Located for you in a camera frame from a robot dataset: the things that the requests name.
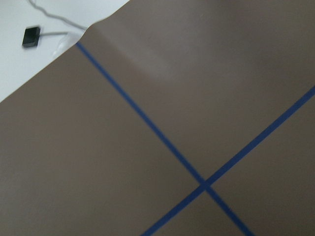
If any brown paper table mat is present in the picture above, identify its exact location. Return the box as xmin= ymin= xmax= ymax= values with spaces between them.
xmin=0 ymin=0 xmax=315 ymax=236

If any grey cable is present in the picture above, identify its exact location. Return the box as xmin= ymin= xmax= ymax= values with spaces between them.
xmin=28 ymin=0 xmax=87 ymax=37

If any small black sensor box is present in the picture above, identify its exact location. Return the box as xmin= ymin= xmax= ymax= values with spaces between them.
xmin=22 ymin=26 xmax=40 ymax=48

